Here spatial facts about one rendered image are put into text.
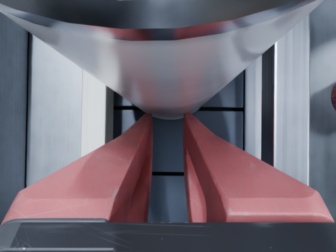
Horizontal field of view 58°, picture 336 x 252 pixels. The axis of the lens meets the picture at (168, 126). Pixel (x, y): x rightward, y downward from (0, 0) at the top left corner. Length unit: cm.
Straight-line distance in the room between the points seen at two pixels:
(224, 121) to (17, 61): 15
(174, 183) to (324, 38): 16
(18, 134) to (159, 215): 12
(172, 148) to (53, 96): 11
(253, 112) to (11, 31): 17
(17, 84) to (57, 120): 4
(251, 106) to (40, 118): 16
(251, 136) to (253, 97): 2
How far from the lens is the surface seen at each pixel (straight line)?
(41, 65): 25
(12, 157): 24
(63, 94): 24
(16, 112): 24
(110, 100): 16
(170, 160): 18
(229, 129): 18
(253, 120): 19
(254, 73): 19
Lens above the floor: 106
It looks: 89 degrees down
